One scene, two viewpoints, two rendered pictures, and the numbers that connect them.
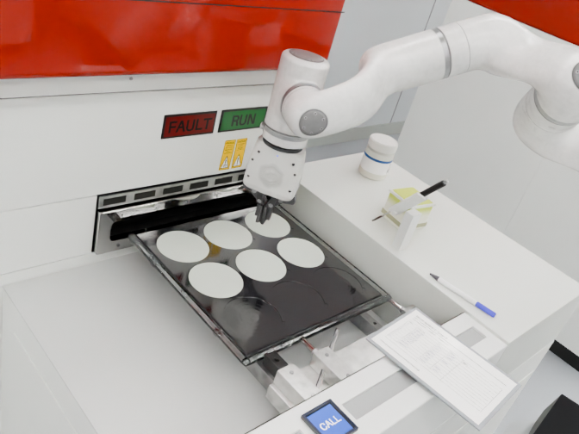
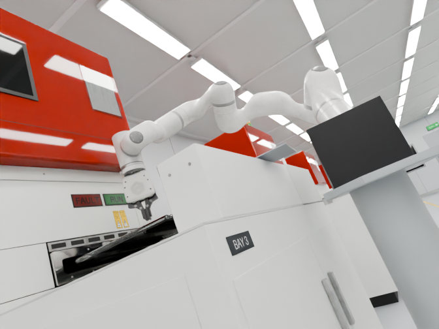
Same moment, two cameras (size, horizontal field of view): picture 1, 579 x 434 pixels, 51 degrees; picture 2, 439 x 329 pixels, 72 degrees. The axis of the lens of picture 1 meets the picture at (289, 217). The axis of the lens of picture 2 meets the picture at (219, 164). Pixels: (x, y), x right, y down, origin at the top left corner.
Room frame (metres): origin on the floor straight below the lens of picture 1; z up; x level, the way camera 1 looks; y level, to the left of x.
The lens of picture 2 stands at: (-0.06, 0.02, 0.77)
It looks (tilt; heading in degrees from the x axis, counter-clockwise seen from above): 15 degrees up; 345
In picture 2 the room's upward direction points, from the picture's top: 21 degrees counter-clockwise
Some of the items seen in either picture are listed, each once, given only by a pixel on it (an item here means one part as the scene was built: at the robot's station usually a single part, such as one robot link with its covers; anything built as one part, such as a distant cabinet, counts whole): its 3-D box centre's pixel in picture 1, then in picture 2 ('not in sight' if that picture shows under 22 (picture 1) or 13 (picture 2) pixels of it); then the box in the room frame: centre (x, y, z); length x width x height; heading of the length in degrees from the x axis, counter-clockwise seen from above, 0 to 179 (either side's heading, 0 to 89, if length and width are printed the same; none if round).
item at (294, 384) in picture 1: (300, 389); not in sight; (0.67, -0.09, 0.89); 0.08 x 0.03 x 0.03; 51
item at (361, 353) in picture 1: (359, 366); not in sight; (0.79, -0.19, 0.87); 0.36 x 0.08 x 0.03; 141
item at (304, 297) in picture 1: (260, 265); (160, 232); (0.95, 0.03, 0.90); 0.34 x 0.34 x 0.01; 51
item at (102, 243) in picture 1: (194, 211); (114, 254); (1.07, 0.20, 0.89); 0.44 x 0.02 x 0.10; 141
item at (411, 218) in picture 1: (404, 215); not in sight; (1.06, -0.22, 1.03); 0.06 x 0.04 x 0.13; 51
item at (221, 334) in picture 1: (183, 293); (118, 241); (0.80, 0.14, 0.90); 0.37 x 0.01 x 0.01; 51
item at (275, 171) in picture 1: (277, 164); (138, 186); (1.00, 0.05, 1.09); 0.10 x 0.07 x 0.11; 82
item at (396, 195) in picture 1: (407, 208); not in sight; (1.16, -0.24, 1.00); 0.07 x 0.07 x 0.07; 42
